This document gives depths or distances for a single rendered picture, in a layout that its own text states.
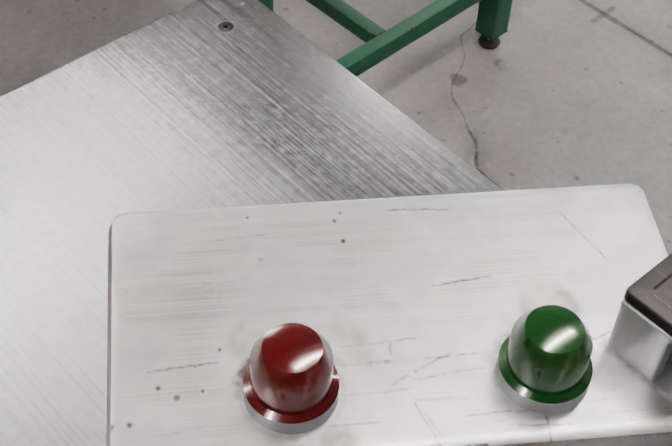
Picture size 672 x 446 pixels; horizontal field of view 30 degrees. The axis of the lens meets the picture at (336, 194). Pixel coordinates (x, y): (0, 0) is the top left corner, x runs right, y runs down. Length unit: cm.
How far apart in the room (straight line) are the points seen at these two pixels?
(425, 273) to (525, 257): 3
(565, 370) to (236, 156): 99
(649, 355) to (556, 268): 4
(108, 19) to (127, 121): 145
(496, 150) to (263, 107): 121
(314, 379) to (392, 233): 7
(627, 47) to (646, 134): 27
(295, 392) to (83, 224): 94
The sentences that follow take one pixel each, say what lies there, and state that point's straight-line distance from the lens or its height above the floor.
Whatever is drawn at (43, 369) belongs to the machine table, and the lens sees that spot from 115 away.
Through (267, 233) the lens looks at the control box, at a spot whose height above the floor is 147.
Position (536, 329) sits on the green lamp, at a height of 150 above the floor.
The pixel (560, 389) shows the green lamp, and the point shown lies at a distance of 34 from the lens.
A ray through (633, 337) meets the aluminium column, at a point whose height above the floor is 149.
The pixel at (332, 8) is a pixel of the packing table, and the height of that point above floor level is 20.
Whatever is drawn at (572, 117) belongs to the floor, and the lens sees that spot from 262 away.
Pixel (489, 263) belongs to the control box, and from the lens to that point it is 38.
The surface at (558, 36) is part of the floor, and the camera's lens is 281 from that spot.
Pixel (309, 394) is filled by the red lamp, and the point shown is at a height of 149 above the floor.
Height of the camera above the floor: 176
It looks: 47 degrees down
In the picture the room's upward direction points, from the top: 3 degrees clockwise
